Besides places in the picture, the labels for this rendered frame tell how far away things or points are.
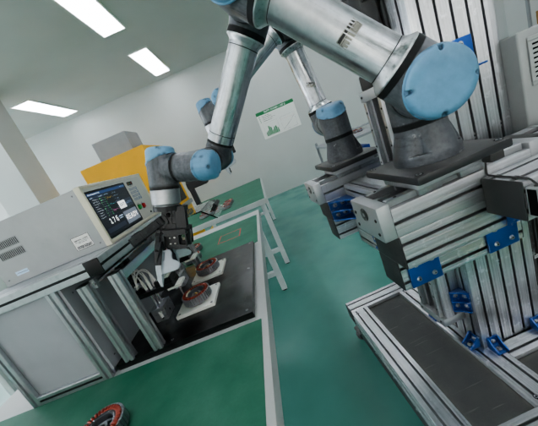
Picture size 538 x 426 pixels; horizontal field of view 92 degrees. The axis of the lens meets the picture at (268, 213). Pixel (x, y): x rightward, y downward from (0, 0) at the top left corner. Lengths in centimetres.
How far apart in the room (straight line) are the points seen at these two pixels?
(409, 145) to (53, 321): 109
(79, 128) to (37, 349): 644
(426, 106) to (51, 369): 121
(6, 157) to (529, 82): 524
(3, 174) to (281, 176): 480
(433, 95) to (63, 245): 107
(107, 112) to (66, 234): 607
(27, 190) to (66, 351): 414
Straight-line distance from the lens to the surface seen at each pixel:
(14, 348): 117
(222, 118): 75
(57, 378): 117
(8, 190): 525
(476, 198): 79
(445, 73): 56
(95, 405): 102
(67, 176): 757
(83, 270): 90
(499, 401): 126
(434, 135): 70
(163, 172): 71
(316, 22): 57
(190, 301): 104
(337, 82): 667
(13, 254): 118
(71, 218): 103
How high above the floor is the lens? 122
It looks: 14 degrees down
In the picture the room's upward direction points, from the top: 23 degrees counter-clockwise
